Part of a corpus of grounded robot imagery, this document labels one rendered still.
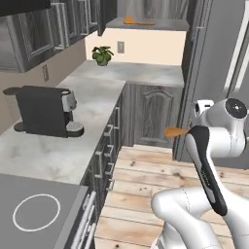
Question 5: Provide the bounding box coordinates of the silver drawer handle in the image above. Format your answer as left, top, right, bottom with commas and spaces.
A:
103, 124, 115, 138
104, 161, 116, 176
106, 178, 116, 192
93, 150, 103, 180
113, 106, 122, 131
103, 144, 115, 159

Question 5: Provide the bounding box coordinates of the grey hob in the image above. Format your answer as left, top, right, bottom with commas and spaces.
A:
0, 172, 89, 249

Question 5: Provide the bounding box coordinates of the grey base cabinet run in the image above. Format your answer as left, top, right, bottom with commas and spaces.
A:
80, 85, 126, 228

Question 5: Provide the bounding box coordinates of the grey arched cabinet door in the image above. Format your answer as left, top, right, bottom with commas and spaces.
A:
133, 84, 183, 148

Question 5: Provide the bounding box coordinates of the tall grey cabinet panel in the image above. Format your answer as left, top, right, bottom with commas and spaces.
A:
172, 0, 213, 161

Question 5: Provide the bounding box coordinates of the glass wall cabinet door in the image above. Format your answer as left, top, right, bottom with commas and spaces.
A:
65, 0, 89, 44
6, 5, 56, 73
86, 0, 100, 34
52, 1, 71, 52

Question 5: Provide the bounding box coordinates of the open grey wall cabinet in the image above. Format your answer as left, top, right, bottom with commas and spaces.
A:
105, 0, 191, 32

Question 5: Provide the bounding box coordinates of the black coffee machine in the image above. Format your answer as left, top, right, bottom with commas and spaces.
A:
2, 85, 86, 139

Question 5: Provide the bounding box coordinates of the oven with silver handles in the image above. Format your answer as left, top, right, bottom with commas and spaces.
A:
63, 186, 99, 249

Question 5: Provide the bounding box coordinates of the green potted plant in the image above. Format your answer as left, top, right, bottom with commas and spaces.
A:
91, 45, 115, 67

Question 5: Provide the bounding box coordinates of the white fridge handle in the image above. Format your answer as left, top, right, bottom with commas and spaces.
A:
223, 18, 249, 91
233, 54, 249, 92

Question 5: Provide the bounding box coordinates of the wooden spoon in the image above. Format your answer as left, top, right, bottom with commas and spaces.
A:
123, 15, 157, 26
162, 125, 190, 139

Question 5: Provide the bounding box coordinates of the grey fridge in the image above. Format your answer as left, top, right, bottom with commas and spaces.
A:
191, 0, 249, 169

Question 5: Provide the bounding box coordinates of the open dark cabinet door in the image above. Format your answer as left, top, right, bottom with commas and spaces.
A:
96, 0, 118, 37

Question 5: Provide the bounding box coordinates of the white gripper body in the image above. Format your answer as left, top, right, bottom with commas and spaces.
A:
195, 112, 212, 128

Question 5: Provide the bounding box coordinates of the black range hood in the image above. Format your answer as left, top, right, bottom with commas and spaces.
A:
0, 0, 52, 18

